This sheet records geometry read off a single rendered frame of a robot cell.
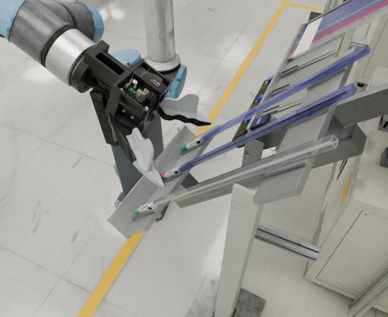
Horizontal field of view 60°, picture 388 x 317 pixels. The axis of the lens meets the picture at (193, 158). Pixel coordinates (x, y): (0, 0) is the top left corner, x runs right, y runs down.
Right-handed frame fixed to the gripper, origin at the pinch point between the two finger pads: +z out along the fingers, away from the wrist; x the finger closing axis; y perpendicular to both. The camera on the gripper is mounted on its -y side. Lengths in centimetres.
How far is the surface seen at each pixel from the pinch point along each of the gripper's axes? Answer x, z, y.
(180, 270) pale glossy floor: 19, 29, -96
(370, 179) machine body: 45, 46, -19
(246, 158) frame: 30.5, 14.1, -27.1
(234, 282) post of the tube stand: 8, 34, -48
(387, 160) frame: 52, 47, -15
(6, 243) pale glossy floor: -8, -39, -128
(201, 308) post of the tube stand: 9, 42, -89
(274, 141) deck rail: 35.2, 16.8, -20.2
